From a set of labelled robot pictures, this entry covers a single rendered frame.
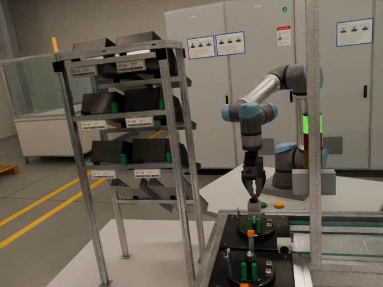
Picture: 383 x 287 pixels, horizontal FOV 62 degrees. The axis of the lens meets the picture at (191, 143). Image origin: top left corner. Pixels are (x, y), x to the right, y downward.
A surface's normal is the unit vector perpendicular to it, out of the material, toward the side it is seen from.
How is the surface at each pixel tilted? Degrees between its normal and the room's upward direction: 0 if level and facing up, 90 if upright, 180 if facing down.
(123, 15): 90
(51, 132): 90
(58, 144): 90
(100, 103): 65
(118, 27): 90
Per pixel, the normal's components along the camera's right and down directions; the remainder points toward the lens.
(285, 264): -0.11, -0.96
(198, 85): -0.33, 0.27
